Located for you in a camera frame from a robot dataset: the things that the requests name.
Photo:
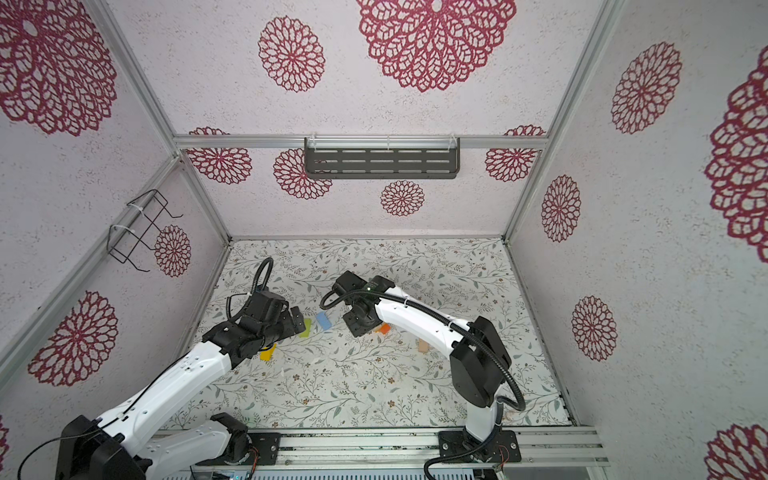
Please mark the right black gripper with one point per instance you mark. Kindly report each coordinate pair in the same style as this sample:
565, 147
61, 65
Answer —
355, 328

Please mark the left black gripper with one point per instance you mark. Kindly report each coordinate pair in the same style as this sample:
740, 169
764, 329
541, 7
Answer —
289, 326

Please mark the green wood block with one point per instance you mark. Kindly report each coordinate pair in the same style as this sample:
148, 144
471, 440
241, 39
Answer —
307, 328

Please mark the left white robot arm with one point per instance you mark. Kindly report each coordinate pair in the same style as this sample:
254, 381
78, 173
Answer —
119, 444

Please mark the yellow wood block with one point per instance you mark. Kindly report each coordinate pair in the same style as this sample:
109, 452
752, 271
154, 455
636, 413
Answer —
267, 354

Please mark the blue wood block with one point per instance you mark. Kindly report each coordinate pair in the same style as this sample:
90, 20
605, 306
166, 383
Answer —
323, 321

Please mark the dark grey wall shelf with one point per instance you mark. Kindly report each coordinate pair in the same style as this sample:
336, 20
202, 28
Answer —
383, 160

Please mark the black wire wall basket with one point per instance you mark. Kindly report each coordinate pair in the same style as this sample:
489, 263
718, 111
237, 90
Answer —
149, 206

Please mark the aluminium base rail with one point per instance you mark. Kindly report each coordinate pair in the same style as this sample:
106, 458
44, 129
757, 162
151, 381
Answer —
362, 448

